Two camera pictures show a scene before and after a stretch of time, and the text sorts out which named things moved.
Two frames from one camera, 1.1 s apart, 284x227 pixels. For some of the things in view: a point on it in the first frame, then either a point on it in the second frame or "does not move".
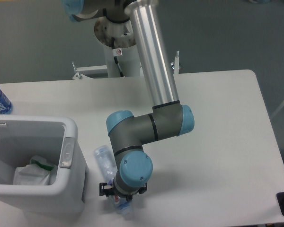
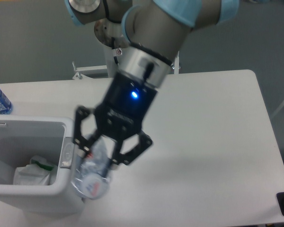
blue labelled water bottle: [0, 104] does not move
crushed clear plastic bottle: [109, 167] → [91, 179]
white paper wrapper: [39, 172] does not move
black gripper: [105, 189] → [119, 115]
